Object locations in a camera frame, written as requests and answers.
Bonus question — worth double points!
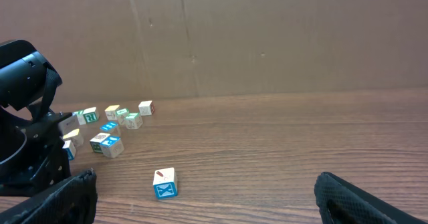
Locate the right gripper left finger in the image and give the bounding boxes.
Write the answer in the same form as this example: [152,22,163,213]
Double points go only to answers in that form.
[1,169,98,224]

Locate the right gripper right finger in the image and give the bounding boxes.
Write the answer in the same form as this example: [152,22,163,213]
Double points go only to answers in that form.
[314,172,427,224]

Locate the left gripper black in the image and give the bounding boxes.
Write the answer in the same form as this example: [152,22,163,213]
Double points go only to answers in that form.
[1,112,72,197]

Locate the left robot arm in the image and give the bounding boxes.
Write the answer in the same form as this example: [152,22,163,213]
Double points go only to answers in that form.
[1,40,79,197]

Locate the white block blue side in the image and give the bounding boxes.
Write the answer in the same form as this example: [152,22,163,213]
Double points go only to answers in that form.
[62,140,76,160]

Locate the yellow top block front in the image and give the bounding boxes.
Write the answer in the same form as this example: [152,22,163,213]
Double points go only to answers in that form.
[63,128,84,147]

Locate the yellow block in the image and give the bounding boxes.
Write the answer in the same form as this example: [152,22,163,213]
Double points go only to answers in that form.
[63,128,84,147]
[104,105,120,120]

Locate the green letter block far left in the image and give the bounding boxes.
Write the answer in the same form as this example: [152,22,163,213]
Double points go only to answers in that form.
[73,110,86,125]

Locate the white block red picture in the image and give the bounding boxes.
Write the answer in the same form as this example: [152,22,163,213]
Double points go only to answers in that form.
[90,132,110,153]

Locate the blue P block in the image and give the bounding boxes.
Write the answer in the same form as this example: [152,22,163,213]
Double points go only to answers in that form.
[100,136,124,158]

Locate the white block green side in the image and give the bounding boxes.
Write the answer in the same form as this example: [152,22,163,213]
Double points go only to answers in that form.
[82,107,100,124]

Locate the blue top block centre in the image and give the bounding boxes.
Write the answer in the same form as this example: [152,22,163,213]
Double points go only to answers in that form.
[100,122,121,136]

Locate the yellow top block back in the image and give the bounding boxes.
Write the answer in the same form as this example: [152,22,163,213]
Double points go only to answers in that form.
[104,105,120,120]

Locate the white feather block blue X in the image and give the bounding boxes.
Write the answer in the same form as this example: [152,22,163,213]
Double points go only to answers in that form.
[152,167,178,199]

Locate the green seven block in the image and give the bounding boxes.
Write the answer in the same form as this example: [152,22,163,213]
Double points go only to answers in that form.
[125,112,143,130]

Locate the white block back right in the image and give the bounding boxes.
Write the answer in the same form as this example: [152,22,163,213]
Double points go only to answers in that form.
[138,100,154,116]

